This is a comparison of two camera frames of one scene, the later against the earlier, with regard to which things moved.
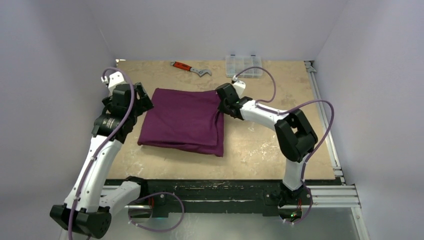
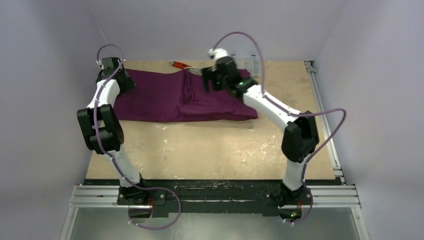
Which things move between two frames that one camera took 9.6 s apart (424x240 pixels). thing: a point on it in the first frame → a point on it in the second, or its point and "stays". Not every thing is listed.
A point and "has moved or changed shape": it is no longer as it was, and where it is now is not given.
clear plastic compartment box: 235,64 stays
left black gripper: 143,103 → 128,84
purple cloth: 188,120 has moved or changed shape
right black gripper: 224,105 → 206,78
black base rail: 220,197 stays
